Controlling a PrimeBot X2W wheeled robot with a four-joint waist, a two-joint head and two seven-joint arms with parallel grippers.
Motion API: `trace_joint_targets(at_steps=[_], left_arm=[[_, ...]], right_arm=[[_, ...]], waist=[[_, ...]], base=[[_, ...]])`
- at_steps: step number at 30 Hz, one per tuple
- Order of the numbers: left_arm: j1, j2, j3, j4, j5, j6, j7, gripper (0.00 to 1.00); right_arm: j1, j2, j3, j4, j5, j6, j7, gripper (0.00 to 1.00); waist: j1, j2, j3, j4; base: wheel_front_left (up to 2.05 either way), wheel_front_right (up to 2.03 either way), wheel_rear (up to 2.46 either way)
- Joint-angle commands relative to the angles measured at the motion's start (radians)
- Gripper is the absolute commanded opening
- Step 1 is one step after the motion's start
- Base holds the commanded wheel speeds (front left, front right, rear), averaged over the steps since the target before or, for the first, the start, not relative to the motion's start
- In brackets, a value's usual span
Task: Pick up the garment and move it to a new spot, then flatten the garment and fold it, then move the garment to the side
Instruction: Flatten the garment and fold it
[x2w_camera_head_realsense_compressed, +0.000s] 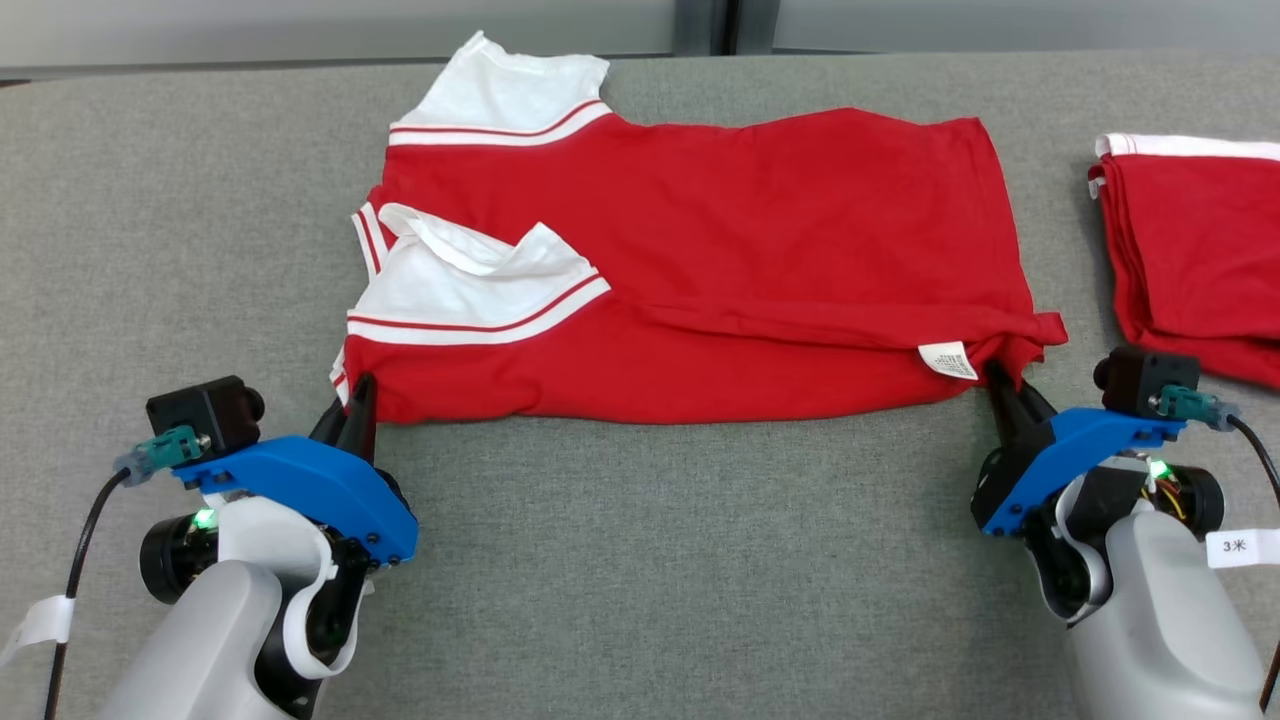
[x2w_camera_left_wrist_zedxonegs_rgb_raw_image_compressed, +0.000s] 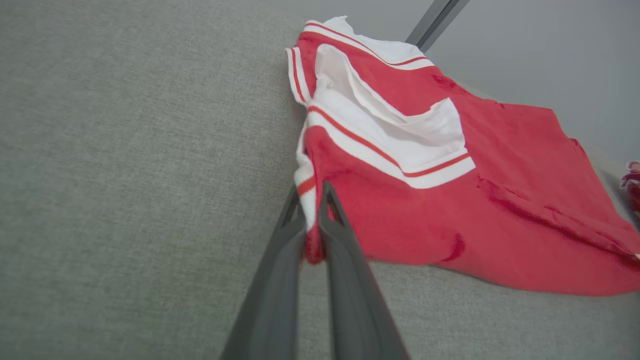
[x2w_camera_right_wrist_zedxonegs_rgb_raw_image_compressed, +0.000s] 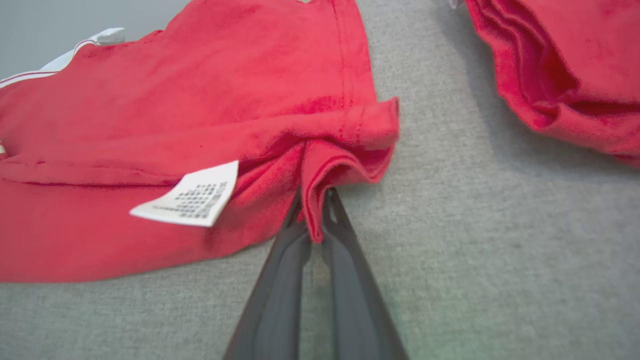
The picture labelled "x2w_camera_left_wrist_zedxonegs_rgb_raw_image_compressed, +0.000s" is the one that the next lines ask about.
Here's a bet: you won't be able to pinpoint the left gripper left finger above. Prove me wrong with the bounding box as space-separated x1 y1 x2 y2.
220 186 307 360

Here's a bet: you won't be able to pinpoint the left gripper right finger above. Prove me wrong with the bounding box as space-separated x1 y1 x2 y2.
318 181 411 360

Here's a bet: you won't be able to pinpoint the red garment thin double stripes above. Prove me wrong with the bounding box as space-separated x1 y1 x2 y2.
285 16 640 297

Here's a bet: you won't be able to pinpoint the red garment wide white stripe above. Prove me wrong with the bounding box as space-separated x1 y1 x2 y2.
619 160 640 221

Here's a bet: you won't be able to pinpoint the grey partition post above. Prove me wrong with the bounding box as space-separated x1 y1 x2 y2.
405 0 471 53

